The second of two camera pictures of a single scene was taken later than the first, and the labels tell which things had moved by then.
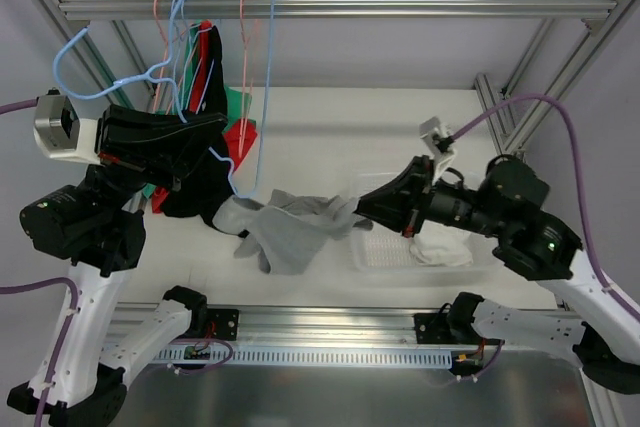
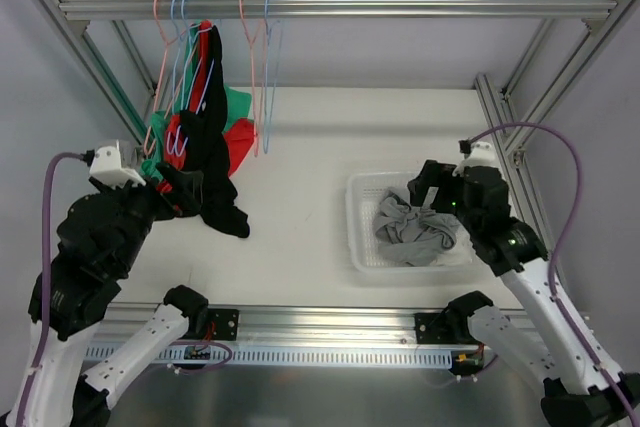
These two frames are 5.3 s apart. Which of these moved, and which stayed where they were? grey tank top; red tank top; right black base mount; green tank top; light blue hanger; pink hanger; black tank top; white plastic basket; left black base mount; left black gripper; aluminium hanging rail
Moved: left black gripper; light blue hanger; grey tank top; pink hanger
Stayed: red tank top; green tank top; black tank top; aluminium hanging rail; white plastic basket; right black base mount; left black base mount
